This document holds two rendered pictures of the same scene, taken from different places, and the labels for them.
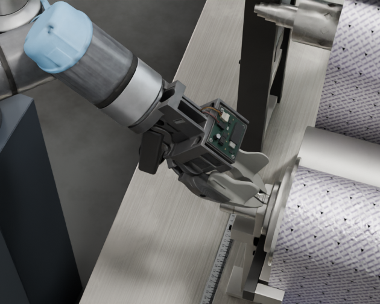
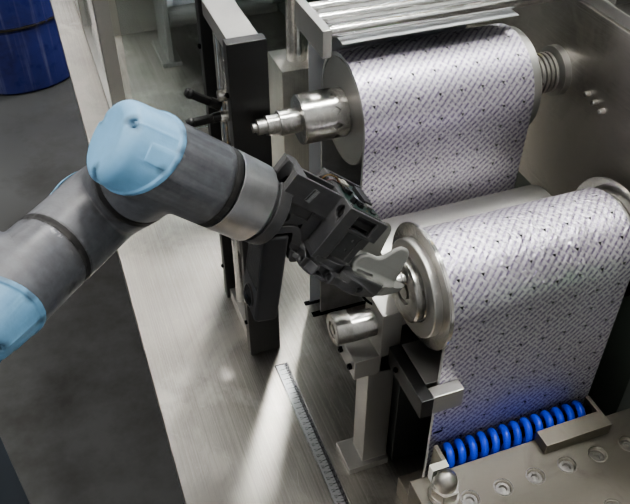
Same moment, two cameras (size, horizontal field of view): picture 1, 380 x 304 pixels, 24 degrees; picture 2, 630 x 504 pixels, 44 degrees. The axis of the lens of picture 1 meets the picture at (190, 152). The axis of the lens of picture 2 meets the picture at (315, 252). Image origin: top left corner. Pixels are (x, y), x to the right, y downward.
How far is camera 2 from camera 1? 0.56 m
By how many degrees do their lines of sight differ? 30
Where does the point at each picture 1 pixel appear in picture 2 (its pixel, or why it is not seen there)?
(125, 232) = (201, 485)
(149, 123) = (284, 212)
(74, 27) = (158, 114)
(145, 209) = (204, 450)
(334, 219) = (489, 247)
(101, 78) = (216, 168)
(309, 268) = (487, 319)
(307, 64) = not seen: hidden behind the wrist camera
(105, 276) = not seen: outside the picture
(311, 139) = not seen: hidden behind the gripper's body
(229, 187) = (376, 270)
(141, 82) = (255, 163)
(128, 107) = (257, 197)
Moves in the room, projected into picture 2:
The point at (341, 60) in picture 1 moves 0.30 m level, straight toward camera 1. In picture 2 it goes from (376, 120) to (519, 276)
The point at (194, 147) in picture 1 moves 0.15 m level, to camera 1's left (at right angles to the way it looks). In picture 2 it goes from (343, 217) to (204, 287)
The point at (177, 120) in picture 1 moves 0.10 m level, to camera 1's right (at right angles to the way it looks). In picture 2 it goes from (309, 196) to (390, 157)
